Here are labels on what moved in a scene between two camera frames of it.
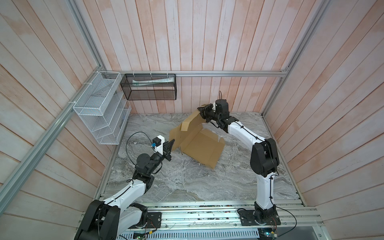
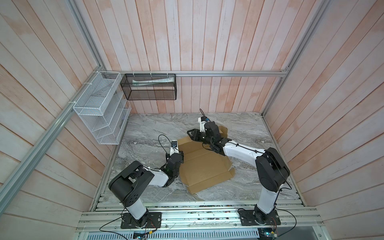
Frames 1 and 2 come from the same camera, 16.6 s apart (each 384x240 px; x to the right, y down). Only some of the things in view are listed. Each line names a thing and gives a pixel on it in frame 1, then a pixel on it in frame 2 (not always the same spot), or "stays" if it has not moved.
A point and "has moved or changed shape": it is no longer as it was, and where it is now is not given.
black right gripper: (204, 111) to (195, 135)
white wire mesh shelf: (104, 107) stays
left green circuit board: (139, 236) stays
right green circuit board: (266, 233) stays
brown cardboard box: (200, 144) has moved or changed shape
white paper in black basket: (145, 82) stays
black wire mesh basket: (149, 86) stays
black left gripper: (167, 146) to (182, 155)
